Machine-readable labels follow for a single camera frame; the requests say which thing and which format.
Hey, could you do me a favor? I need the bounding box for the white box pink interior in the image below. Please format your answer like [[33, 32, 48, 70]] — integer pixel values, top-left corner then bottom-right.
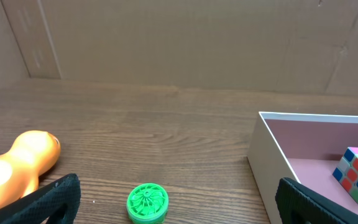
[[247, 111, 358, 223]]

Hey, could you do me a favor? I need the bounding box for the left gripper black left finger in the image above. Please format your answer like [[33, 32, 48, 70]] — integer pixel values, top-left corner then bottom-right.
[[0, 174, 81, 224]]

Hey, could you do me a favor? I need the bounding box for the orange dinosaur figure toy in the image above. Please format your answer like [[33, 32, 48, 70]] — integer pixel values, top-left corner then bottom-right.
[[0, 130, 61, 208]]

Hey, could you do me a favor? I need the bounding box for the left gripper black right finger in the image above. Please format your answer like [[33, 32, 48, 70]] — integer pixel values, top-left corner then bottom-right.
[[275, 177, 358, 224]]

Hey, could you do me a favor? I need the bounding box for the green round wheel toy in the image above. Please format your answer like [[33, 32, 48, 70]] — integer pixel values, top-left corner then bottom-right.
[[126, 183, 169, 224]]

